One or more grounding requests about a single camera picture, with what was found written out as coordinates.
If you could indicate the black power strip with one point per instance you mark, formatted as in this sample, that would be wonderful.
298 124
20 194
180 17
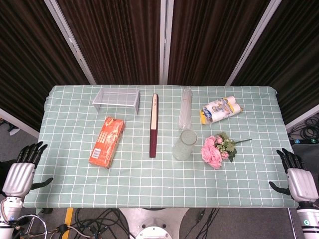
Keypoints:
305 142

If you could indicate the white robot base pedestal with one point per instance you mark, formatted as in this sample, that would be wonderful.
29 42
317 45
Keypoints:
152 222

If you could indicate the dark red folding fan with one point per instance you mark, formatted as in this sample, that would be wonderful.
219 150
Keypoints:
154 124

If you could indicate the clear glass vase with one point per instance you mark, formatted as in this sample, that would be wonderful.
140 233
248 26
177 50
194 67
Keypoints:
185 145

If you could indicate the clear acrylic riser shelf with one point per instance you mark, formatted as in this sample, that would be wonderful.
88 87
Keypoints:
117 99

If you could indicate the pink artificial flower bouquet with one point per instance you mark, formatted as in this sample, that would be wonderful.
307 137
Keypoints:
215 152

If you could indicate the silver aluminium frame post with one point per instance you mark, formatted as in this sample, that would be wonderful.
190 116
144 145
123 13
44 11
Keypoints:
251 42
165 41
71 42

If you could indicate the chrome round stool frame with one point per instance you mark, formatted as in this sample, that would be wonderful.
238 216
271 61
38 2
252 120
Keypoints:
30 227

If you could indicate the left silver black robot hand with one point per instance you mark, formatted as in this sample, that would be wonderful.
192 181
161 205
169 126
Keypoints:
18 174

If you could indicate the orange cardboard box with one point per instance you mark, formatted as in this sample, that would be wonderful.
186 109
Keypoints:
107 143

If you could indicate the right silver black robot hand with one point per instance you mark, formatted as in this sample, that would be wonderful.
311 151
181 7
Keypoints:
300 183

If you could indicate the green checkered tablecloth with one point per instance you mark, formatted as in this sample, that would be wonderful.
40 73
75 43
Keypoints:
159 179

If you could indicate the dark brown curtain panel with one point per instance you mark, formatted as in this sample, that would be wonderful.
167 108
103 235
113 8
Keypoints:
286 57
112 41
216 41
37 57

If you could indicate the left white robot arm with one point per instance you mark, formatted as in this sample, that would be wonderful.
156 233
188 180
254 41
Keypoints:
8 214

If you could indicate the white roll pack with print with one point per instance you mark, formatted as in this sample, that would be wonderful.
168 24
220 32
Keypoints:
220 110

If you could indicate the yellow floor tape strip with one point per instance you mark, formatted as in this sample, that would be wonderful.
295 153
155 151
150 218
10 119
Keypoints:
68 221

